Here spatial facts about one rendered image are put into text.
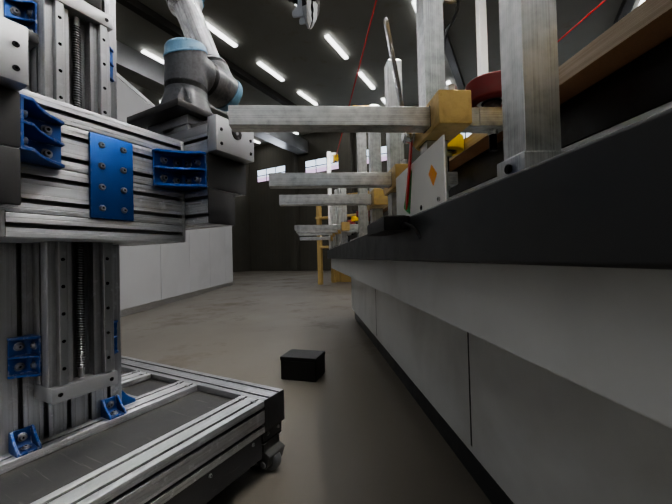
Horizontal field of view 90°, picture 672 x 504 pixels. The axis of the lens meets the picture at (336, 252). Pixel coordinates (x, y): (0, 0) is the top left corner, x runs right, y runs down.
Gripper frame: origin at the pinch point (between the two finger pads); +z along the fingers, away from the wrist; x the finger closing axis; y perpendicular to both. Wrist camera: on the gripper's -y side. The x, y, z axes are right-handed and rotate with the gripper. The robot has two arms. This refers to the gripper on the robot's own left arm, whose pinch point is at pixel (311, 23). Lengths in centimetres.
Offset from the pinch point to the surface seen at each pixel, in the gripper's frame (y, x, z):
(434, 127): -41, 31, 49
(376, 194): -15, -9, 50
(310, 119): -25, 40, 48
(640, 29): -64, 34, 44
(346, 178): -18, 15, 51
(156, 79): 844, -511, -451
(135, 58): 844, -452, -481
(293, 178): -8, 21, 51
